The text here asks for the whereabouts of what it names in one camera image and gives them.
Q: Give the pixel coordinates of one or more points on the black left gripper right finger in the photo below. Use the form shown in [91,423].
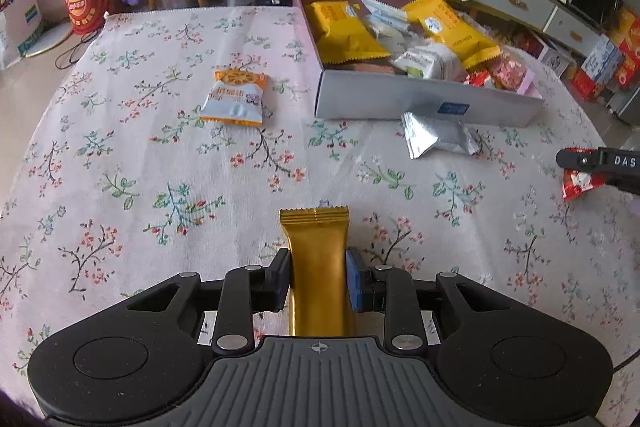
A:
[391,292]

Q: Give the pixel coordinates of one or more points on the orange white cookie packet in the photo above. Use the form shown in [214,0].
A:
[235,98]

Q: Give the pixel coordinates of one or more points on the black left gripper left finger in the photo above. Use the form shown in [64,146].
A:
[244,292]

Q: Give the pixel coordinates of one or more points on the gold snack bar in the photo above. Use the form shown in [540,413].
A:
[319,303]

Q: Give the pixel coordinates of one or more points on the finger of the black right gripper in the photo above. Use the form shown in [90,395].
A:
[580,160]

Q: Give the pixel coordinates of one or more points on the white snack bag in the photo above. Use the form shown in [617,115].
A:
[431,61]

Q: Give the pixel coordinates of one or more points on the yellow snack bag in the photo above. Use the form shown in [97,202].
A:
[340,35]
[442,23]

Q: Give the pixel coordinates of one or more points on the silver foil packet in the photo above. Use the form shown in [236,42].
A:
[423,134]

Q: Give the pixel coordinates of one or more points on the pink cake packet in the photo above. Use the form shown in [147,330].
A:
[509,73]

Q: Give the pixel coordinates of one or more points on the pink cardboard snack box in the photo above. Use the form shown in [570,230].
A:
[369,62]

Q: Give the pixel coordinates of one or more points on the white shopping bag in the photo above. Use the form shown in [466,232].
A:
[21,26]

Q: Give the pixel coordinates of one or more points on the red snack packet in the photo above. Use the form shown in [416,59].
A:
[576,183]

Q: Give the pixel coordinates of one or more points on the floral tablecloth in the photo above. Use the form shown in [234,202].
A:
[122,186]

